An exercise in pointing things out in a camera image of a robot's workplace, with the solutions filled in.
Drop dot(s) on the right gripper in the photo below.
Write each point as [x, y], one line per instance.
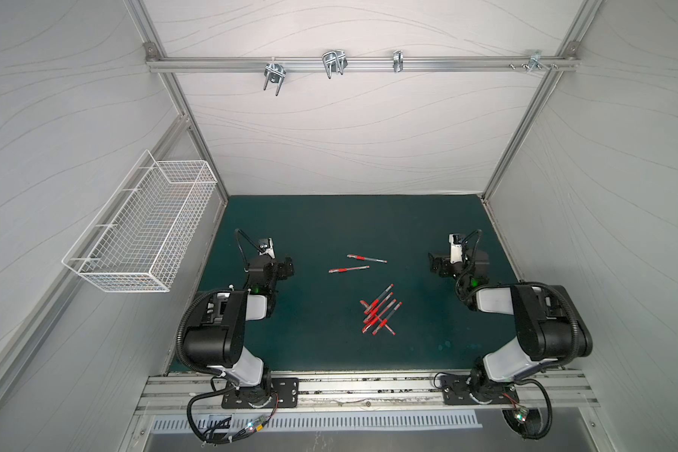
[439, 266]

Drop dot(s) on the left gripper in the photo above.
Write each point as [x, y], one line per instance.
[282, 268]

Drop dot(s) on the red pen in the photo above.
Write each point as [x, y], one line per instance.
[368, 259]
[347, 269]
[376, 308]
[377, 318]
[383, 323]
[376, 301]

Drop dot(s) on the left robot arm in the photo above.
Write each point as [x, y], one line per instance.
[211, 335]

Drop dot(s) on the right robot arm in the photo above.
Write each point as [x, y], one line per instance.
[549, 331]

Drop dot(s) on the red pen in pile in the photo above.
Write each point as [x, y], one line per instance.
[376, 301]
[383, 323]
[376, 308]
[377, 318]

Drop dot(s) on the green table mat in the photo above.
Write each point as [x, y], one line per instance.
[318, 320]

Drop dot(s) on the metal u-bolt clamp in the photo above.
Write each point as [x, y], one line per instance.
[334, 61]
[275, 74]

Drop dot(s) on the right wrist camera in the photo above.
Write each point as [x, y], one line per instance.
[457, 244]

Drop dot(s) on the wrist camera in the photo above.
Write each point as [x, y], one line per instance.
[266, 247]
[457, 244]

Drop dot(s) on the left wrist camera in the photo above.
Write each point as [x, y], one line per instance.
[266, 247]

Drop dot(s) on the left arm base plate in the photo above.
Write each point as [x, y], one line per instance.
[279, 392]

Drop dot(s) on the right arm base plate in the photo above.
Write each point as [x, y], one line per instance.
[471, 389]

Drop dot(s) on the white wire basket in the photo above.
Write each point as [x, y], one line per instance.
[139, 238]

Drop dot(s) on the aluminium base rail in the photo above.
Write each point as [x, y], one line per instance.
[342, 391]

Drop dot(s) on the white slotted cable duct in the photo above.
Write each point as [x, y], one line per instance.
[328, 421]

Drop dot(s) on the metal bracket clamp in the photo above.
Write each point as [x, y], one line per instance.
[398, 61]

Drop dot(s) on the metal corner bracket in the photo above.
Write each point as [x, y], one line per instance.
[535, 63]

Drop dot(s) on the aluminium cross rail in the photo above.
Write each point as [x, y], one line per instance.
[356, 64]

